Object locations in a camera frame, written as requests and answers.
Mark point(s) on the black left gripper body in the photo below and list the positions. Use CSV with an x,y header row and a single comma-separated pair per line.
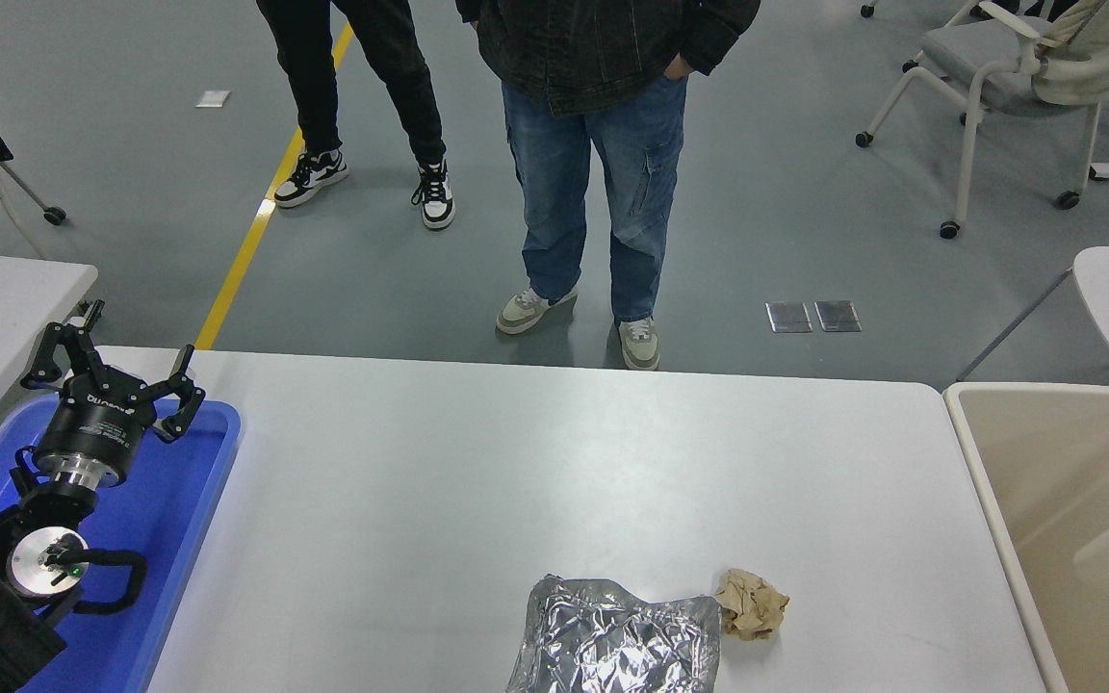
x,y
92,423

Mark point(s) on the tan paper ball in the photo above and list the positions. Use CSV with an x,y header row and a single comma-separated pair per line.
x,y
752,606

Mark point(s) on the silver foil tray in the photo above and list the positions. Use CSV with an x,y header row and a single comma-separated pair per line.
x,y
612,645

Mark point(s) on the blue plastic tray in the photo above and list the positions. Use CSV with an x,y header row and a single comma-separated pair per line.
x,y
179,500

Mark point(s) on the large pale plastic bin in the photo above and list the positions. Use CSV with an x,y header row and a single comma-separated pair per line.
x,y
1045,452

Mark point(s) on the person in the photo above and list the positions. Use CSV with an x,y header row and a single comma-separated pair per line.
x,y
564,173
314,96

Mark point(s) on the silver floor socket plate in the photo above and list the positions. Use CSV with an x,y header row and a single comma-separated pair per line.
x,y
788,318
838,316

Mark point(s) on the white wheeled chair leg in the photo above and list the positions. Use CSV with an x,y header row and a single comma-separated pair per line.
x,y
911,65

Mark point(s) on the white frame grey seat chair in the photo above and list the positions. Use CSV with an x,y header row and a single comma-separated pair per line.
x,y
973,58

